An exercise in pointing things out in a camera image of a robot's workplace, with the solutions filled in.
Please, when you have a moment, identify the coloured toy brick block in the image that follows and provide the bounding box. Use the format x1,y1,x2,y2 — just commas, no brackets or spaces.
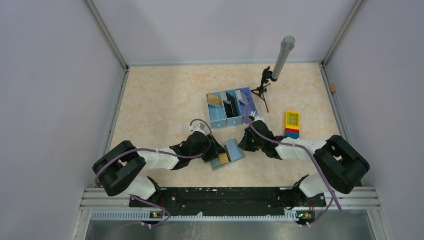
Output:
284,111,301,139

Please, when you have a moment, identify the light blue card tray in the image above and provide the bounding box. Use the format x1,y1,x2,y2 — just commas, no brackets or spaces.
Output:
207,92,228,129

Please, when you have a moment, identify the gold credit card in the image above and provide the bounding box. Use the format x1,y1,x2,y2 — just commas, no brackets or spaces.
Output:
206,93,223,108
219,153,230,165

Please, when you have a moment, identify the purple card tray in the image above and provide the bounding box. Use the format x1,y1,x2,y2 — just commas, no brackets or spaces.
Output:
235,87,257,125

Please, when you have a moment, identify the black credit card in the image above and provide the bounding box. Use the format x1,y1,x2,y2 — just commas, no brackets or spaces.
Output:
223,100,239,119

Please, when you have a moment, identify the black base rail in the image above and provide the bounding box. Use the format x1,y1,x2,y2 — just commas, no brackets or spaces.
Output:
150,187,327,217

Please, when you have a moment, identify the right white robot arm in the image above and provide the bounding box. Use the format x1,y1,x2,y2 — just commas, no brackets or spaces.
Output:
239,111,371,206

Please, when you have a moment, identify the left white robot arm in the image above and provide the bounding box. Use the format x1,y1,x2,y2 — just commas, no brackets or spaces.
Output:
92,120,226,207

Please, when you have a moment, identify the grey cylinder on tripod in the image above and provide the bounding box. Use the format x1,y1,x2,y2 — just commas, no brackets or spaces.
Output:
271,35,296,82

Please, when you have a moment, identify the middle blue card tray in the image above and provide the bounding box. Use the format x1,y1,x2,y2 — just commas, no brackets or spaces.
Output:
220,89,243,127

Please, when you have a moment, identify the green leather card holder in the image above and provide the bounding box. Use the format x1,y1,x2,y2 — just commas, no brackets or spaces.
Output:
209,139,246,171

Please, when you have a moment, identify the small brown wall piece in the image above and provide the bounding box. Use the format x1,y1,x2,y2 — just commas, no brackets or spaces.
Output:
329,84,337,94

